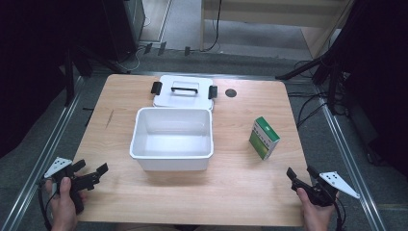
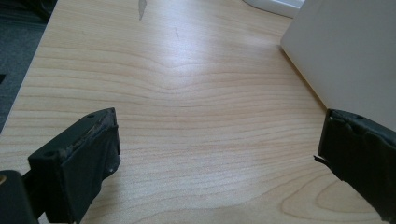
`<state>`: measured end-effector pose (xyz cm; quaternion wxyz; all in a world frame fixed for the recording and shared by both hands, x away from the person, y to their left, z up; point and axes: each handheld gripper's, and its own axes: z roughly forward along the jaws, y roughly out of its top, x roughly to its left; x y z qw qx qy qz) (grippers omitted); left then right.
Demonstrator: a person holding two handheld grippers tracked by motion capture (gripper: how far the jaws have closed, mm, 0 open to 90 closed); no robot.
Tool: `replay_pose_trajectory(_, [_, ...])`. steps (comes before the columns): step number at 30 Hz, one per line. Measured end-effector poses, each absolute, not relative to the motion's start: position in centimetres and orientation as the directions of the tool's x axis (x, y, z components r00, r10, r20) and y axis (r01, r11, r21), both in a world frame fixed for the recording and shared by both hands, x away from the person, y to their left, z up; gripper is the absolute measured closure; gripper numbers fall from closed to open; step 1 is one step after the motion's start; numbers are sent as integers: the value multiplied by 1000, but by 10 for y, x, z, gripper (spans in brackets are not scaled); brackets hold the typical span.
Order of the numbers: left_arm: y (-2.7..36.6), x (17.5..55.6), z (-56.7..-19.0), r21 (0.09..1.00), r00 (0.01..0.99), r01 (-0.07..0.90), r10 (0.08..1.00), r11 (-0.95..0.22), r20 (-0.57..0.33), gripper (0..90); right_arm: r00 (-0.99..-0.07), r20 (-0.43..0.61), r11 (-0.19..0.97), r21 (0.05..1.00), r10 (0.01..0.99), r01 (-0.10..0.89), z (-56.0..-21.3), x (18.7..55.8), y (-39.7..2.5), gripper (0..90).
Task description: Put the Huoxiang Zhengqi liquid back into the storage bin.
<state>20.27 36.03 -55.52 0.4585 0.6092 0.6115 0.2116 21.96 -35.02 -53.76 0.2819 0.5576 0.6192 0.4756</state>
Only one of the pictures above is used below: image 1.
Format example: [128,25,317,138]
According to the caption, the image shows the person's left hand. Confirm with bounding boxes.
[44,176,89,231]

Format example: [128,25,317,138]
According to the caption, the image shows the black metal stand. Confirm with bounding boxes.
[274,47,349,116]
[62,44,131,109]

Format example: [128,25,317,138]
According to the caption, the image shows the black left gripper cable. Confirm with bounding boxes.
[38,181,59,231]

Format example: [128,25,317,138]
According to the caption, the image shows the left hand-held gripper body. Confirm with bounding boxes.
[39,156,101,216]

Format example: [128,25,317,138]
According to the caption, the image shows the aluminium floor rail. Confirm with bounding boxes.
[0,76,85,231]
[312,85,389,231]

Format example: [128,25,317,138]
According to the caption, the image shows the person's right hand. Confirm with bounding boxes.
[295,187,341,231]

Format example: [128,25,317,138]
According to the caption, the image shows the dark cabinet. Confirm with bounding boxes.
[100,0,147,64]

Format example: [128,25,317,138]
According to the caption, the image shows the dark curtain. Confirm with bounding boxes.
[0,0,112,160]
[323,0,408,177]

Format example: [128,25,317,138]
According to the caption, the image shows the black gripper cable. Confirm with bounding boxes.
[38,181,59,231]
[333,196,348,231]

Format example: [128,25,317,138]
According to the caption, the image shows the black floor cables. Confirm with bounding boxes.
[287,59,350,131]

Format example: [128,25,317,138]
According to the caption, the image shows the light wooden cabinet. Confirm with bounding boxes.
[199,0,357,61]

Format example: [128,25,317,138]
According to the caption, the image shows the white floor cable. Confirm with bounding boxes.
[123,15,152,73]

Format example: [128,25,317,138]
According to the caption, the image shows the white lid with black handle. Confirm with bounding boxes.
[150,74,218,112]

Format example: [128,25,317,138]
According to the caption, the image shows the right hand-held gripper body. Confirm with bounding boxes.
[291,170,362,208]

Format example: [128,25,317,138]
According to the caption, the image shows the green and white medicine box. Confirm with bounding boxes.
[248,115,281,161]

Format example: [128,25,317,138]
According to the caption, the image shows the black hanging cable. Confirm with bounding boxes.
[199,0,223,53]

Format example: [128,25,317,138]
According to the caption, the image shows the white plastic storage box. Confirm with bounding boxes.
[129,106,215,172]

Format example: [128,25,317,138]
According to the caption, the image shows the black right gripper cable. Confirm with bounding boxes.
[333,196,348,231]

